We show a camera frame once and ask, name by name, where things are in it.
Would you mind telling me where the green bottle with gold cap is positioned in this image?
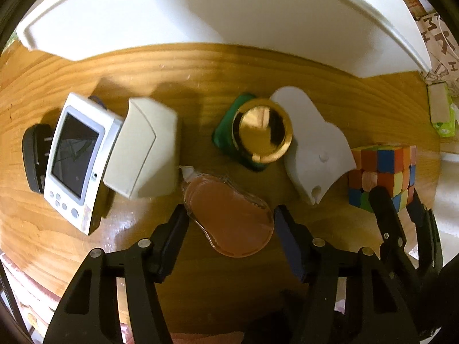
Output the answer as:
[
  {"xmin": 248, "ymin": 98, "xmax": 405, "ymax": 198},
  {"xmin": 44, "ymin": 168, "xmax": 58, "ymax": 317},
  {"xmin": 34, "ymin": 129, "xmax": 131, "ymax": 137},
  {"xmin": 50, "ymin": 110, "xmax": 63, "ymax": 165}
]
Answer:
[{"xmin": 212, "ymin": 93, "xmax": 293, "ymax": 172}]

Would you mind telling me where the green tissue pack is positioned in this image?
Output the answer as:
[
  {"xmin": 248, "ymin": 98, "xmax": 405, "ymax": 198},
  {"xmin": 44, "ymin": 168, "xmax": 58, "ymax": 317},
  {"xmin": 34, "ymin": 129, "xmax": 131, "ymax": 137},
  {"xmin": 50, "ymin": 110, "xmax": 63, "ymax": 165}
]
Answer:
[{"xmin": 427, "ymin": 82, "xmax": 456, "ymax": 138}]

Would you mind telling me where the multicolour rubik's cube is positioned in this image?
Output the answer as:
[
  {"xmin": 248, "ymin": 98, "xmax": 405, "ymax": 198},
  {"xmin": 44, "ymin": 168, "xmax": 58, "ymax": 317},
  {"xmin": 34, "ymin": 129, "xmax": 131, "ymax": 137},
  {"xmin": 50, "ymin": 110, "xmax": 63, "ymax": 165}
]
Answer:
[{"xmin": 348, "ymin": 144, "xmax": 417, "ymax": 212}]

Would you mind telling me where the patterned fabric bag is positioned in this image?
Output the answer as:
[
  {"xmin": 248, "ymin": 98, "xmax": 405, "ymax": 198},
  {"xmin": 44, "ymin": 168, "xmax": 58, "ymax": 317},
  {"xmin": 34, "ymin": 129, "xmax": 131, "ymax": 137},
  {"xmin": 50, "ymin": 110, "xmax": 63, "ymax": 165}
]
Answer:
[{"xmin": 416, "ymin": 13, "xmax": 458, "ymax": 90}]

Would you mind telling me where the white curved plastic piece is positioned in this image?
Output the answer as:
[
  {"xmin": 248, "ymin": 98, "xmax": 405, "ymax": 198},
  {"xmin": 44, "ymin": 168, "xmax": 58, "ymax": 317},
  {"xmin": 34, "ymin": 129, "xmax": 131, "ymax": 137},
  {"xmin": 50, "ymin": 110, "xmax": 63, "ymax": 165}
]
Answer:
[{"xmin": 271, "ymin": 86, "xmax": 356, "ymax": 205}]

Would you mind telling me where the white screen gadget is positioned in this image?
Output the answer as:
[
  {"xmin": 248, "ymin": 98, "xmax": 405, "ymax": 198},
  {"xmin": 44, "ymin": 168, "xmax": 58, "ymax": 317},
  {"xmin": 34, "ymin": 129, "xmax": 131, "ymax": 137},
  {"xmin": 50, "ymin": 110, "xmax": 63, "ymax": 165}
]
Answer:
[{"xmin": 44, "ymin": 92, "xmax": 124, "ymax": 235}]

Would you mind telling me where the white plastic storage bin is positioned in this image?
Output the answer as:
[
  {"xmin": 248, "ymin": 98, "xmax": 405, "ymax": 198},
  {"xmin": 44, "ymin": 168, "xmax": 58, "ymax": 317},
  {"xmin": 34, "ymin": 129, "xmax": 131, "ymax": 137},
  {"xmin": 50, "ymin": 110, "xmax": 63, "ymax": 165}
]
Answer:
[{"xmin": 16, "ymin": 0, "xmax": 431, "ymax": 78}]

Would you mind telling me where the black small device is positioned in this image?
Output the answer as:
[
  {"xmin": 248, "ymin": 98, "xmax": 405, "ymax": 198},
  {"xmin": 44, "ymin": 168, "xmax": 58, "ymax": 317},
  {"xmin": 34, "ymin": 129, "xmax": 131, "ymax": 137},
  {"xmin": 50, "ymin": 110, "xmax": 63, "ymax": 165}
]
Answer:
[{"xmin": 22, "ymin": 124, "xmax": 54, "ymax": 194}]

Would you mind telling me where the beige plastic box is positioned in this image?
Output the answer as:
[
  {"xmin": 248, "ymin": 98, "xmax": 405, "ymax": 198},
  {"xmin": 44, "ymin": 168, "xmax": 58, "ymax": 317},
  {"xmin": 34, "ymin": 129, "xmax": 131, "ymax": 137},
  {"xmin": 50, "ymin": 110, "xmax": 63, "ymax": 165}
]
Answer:
[{"xmin": 104, "ymin": 97, "xmax": 180, "ymax": 200}]

